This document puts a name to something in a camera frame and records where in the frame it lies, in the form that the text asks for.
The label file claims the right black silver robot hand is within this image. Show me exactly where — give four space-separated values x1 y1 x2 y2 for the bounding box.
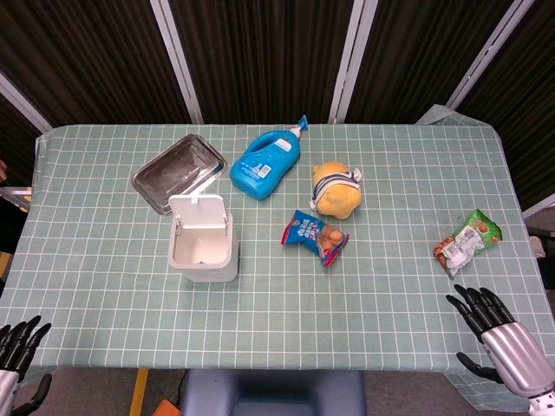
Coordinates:
445 284 555 399

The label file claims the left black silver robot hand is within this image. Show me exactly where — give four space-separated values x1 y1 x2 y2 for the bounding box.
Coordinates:
0 315 53 416

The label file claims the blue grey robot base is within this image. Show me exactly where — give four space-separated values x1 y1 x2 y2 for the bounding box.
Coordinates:
180 368 368 416

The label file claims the white desktop trash bin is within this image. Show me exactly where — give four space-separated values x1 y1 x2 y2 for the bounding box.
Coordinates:
167 194 239 283

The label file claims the green snack bag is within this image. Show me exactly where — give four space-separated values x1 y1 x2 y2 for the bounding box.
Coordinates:
434 208 504 279

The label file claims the orange box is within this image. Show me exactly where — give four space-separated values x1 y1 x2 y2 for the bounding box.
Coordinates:
152 399 182 416

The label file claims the blue snack bag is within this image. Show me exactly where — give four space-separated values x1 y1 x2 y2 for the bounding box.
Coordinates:
281 210 350 268

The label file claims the yellow plush toy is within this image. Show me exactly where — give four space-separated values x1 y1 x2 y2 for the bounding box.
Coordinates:
308 161 363 221

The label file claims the stainless steel rectangular tray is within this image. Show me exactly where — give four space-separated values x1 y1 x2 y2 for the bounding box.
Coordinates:
130 133 229 217

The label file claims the green checked tablecloth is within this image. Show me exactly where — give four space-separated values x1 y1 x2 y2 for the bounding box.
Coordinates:
0 103 555 412

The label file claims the blue detergent bottle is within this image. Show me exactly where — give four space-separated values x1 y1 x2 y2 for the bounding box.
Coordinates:
229 114 310 201

